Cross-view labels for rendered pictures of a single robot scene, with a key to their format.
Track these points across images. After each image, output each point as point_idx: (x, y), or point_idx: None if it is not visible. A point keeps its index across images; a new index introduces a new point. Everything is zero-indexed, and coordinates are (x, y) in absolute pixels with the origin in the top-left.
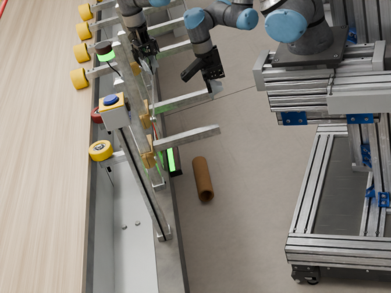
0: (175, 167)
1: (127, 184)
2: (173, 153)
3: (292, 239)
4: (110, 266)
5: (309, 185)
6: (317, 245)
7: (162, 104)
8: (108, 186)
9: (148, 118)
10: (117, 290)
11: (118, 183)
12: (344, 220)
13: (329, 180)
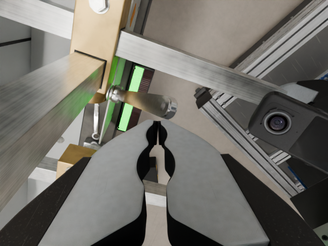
0: (127, 127)
1: (56, 53)
2: (138, 91)
3: (209, 105)
4: (20, 191)
5: (269, 58)
6: (218, 121)
7: (157, 63)
8: (14, 74)
9: (99, 102)
10: (30, 196)
11: (40, 38)
12: (253, 109)
13: (287, 59)
